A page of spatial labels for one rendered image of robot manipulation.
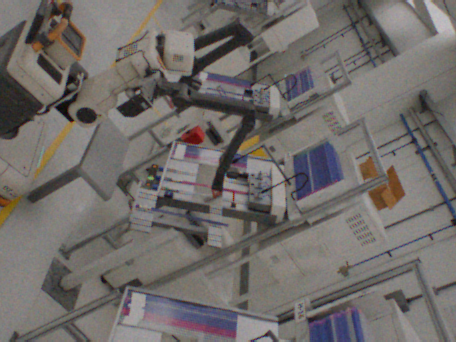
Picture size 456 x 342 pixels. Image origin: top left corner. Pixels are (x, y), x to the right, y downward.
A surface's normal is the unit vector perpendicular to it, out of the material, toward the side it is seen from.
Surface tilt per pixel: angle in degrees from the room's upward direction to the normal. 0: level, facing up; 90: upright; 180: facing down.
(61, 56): 92
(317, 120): 90
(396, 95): 90
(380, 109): 90
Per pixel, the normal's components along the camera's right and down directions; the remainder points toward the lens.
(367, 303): -0.05, 0.51
